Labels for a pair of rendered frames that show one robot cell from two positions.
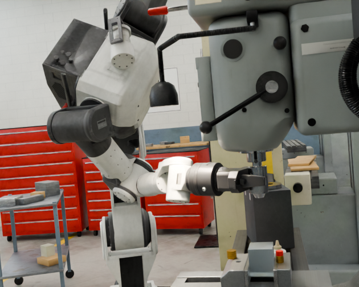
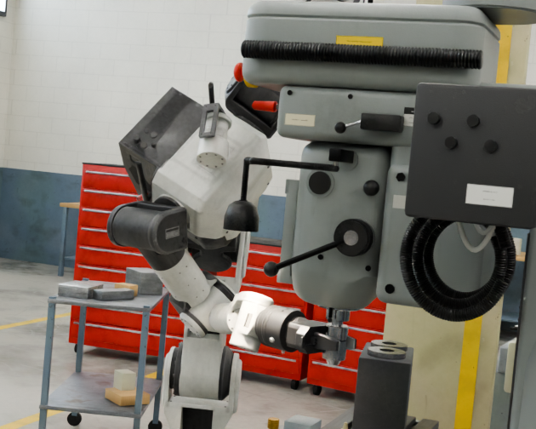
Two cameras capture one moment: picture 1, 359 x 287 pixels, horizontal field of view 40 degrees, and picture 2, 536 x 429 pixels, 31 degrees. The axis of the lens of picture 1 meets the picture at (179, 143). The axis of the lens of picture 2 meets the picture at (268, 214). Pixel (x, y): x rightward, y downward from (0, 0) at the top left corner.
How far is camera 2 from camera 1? 83 cm
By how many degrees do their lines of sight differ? 11
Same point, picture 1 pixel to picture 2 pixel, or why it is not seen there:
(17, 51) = (158, 24)
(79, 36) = (173, 112)
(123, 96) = (207, 203)
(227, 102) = (304, 243)
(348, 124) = not seen: hidden behind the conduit
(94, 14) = not seen: outside the picture
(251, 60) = (338, 200)
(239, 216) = (414, 391)
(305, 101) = (387, 262)
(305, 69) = (393, 225)
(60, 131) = (121, 232)
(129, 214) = (204, 351)
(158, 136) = not seen: hidden behind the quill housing
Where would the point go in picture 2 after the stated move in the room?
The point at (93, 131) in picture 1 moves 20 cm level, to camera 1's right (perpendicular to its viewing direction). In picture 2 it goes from (157, 240) to (247, 250)
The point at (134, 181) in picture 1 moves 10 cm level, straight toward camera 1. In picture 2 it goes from (208, 310) to (202, 316)
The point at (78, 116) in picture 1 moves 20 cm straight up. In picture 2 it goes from (145, 219) to (152, 128)
